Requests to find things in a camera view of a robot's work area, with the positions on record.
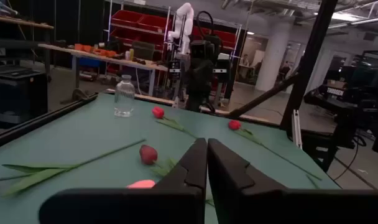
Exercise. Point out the grey metal clamp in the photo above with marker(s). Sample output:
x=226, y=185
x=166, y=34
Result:
x=78, y=94

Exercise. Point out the person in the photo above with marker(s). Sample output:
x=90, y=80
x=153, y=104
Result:
x=283, y=71
x=245, y=59

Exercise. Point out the aluminium extrusion piece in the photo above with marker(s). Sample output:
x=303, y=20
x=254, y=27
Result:
x=296, y=127

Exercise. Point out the pink tulip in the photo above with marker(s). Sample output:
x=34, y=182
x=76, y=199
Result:
x=142, y=184

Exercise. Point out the wooden shelf board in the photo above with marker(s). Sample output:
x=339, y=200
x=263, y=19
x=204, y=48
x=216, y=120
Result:
x=21, y=22

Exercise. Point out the wooden workbench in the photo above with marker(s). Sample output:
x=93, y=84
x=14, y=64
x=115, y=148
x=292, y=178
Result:
x=114, y=59

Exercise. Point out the black frame post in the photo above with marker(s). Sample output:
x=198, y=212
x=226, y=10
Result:
x=310, y=56

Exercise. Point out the black table edge rail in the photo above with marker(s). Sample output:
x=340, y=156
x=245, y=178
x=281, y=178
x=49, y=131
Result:
x=43, y=119

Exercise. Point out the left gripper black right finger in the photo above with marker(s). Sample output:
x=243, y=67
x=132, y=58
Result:
x=254, y=202

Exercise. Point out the small yellowish bottle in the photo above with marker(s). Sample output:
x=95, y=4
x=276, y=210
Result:
x=131, y=54

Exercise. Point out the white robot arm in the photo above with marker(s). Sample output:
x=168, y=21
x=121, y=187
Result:
x=184, y=21

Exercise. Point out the black diagonal frame brace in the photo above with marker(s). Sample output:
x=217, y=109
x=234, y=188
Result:
x=260, y=99

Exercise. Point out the orange plastic part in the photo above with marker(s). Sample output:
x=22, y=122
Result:
x=105, y=53
x=87, y=48
x=78, y=47

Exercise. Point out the clear glass vase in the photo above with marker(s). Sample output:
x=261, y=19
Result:
x=124, y=99

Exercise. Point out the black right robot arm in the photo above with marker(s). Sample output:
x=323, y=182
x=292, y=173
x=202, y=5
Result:
x=201, y=81

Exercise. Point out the metal shelf rack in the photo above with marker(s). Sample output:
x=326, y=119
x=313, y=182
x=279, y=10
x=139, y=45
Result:
x=168, y=18

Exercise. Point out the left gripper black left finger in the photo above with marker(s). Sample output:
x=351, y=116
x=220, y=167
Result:
x=176, y=199

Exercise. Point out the black Trossen robot arm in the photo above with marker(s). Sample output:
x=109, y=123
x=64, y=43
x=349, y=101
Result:
x=332, y=93

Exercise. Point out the black equipment box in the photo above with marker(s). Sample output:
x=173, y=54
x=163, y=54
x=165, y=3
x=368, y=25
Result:
x=18, y=93

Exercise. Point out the dark red tulip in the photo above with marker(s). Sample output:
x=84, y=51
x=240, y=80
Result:
x=148, y=154

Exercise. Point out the white round column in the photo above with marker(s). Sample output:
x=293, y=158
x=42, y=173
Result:
x=273, y=56

